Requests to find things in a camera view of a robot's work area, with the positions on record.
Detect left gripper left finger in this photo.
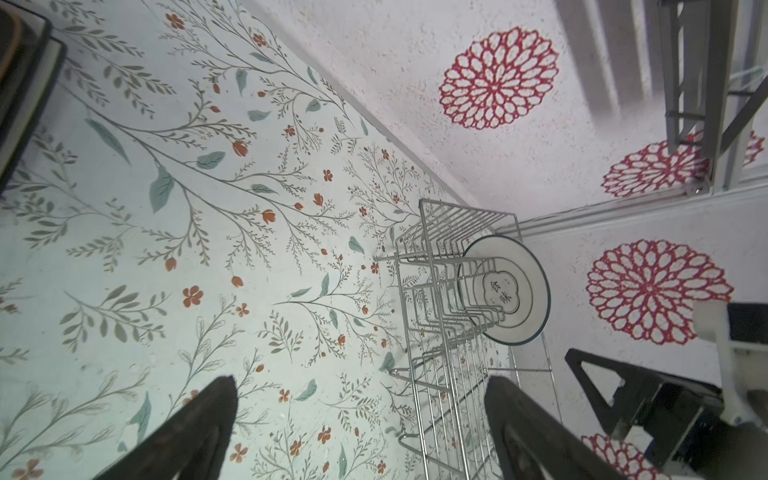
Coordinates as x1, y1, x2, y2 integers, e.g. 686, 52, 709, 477
97, 376, 238, 480

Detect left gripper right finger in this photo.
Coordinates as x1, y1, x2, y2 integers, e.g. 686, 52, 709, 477
484, 376, 622, 479

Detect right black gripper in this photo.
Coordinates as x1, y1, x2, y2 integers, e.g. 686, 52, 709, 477
565, 301, 767, 479

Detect grey round plate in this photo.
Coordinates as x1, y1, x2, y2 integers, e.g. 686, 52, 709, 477
457, 235, 552, 346

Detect white square plate black rim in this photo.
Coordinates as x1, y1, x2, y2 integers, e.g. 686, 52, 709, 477
1, 38, 67, 192

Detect dark square floral plate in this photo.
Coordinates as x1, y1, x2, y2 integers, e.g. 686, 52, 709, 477
1, 1, 52, 127

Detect chrome wire dish rack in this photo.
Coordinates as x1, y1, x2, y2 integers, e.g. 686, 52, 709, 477
387, 199, 561, 479

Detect grey slotted wall shelf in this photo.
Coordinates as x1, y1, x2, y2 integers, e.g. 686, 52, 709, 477
658, 1, 767, 197

